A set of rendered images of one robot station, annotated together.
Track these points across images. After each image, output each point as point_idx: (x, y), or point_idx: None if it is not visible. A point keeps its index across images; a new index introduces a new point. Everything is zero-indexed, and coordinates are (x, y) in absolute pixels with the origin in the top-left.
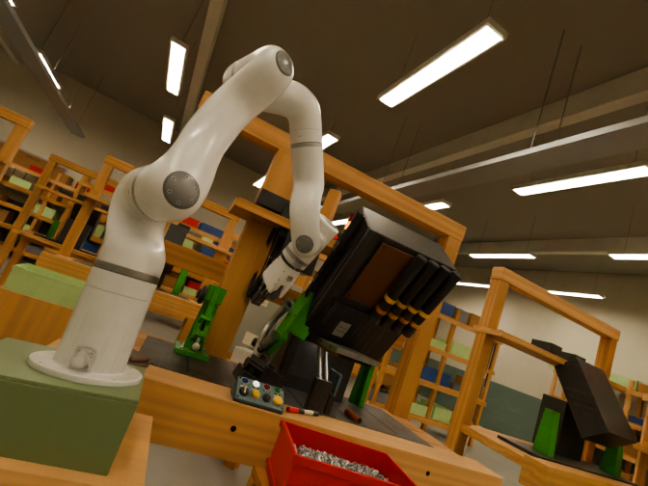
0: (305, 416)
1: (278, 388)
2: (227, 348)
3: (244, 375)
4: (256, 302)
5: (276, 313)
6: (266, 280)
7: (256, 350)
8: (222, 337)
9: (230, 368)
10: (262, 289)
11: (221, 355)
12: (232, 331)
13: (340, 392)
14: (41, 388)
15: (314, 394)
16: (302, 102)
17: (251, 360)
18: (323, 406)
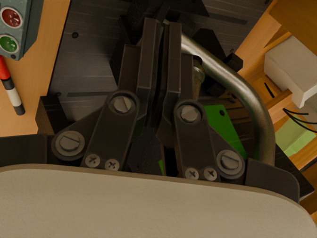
0: (0, 86)
1: (13, 47)
2: (287, 22)
3: (143, 3)
4: (123, 53)
5: (266, 137)
6: (158, 215)
7: (195, 55)
8: (312, 17)
9: (220, 3)
10: (169, 128)
11: (281, 9)
12: (314, 42)
13: (131, 164)
14: None
15: (47, 124)
16: None
17: (161, 26)
18: (39, 129)
